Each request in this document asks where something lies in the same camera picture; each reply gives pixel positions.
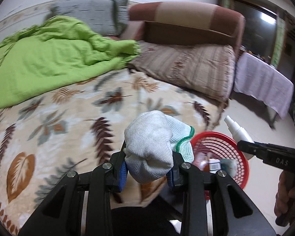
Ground green quilt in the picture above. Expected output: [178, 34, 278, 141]
[0, 15, 141, 115]

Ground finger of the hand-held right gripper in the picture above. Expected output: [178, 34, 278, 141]
[237, 140, 268, 160]

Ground table with lilac cloth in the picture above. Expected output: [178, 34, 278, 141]
[233, 52, 295, 120]

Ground dark glass window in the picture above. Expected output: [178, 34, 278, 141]
[216, 0, 293, 67]

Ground person's right hand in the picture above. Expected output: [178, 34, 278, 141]
[274, 171, 295, 218]

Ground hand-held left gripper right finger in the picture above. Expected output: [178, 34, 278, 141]
[165, 151, 277, 236]

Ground teal packet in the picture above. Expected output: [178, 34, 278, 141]
[220, 159, 237, 177]

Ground leaf-print fleece blanket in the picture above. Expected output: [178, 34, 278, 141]
[0, 69, 227, 231]

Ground red plastic basket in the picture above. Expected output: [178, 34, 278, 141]
[190, 132, 250, 201]

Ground grey quilted pillow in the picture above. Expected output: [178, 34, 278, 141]
[49, 0, 129, 37]

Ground brown striped pillow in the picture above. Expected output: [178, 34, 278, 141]
[128, 42, 236, 104]

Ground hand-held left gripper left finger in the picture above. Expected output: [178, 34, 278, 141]
[18, 140, 128, 236]

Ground white spray bottle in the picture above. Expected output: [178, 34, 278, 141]
[224, 115, 255, 160]

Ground white glove with green trim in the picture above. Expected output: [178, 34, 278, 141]
[124, 111, 196, 184]

